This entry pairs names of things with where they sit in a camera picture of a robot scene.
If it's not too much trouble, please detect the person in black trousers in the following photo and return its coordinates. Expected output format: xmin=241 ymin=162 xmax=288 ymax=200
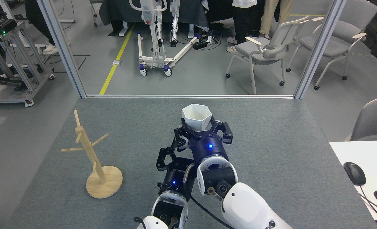
xmin=25 ymin=0 xmax=58 ymax=55

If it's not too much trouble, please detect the grey mesh-back chair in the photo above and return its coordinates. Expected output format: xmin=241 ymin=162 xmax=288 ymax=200
xmin=226 ymin=15 xmax=309 ymax=95

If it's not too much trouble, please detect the black computer mouse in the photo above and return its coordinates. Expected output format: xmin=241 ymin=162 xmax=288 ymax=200
xmin=343 ymin=162 xmax=367 ymax=186

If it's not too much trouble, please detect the grey padded armchair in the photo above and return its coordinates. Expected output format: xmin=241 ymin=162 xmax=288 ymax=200
xmin=286 ymin=0 xmax=377 ymax=90

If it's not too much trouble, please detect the black mouse cable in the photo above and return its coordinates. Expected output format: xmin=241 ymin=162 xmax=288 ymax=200
xmin=359 ymin=184 xmax=377 ymax=223

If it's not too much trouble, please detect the white faceted cup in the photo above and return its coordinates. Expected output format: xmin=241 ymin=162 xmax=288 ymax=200
xmin=182 ymin=104 xmax=212 ymax=131

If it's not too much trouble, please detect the person in dark trousers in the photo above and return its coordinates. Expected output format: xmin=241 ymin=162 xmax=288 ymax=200
xmin=226 ymin=0 xmax=265 ymax=53

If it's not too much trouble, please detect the silver frame crossbar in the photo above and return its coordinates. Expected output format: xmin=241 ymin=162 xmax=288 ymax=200
xmin=85 ymin=94 xmax=295 ymax=99

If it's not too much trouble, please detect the metal frame cart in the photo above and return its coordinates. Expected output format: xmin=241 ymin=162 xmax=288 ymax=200
xmin=0 ymin=19 xmax=55 ymax=107

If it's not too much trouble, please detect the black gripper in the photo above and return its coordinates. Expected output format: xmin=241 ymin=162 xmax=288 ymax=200
xmin=174 ymin=116 xmax=233 ymax=164
xmin=156 ymin=147 xmax=197 ymax=195

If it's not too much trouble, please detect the wooden cup rack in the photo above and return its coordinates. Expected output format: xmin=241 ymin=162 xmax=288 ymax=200
xmin=61 ymin=110 xmax=123 ymax=199

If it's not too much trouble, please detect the white desk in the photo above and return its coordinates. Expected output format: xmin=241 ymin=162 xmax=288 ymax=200
xmin=329 ymin=140 xmax=377 ymax=229

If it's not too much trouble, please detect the person in beige trousers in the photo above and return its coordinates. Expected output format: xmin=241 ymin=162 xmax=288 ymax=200
xmin=260 ymin=0 xmax=294 ymax=38

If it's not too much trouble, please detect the white wheeled stand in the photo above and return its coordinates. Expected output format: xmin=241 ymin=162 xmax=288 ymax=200
xmin=128 ymin=0 xmax=199 ymax=77

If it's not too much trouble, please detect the silver frame post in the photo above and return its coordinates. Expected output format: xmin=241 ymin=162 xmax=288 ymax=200
xmin=38 ymin=0 xmax=87 ymax=99
xmin=293 ymin=0 xmax=348 ymax=100

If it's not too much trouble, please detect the grey shell chair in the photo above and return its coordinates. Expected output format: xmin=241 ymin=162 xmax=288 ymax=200
xmin=350 ymin=92 xmax=377 ymax=141

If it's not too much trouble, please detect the dark cloth covered table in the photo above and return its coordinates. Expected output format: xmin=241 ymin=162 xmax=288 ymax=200
xmin=99 ymin=0 xmax=209 ymax=31

